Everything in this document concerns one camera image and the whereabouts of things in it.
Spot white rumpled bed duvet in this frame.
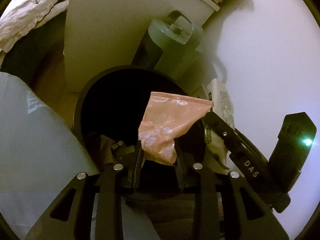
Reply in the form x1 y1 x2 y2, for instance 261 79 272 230
1 0 69 53

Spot white printed paper package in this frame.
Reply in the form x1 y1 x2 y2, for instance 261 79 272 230
204 78 235 174

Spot orange plastic bag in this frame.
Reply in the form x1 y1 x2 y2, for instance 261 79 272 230
138 92 213 166

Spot white cabinet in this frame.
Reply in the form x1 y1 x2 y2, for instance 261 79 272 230
64 0 214 92

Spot black round trash bin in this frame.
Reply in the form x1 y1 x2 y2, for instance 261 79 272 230
73 65 208 181

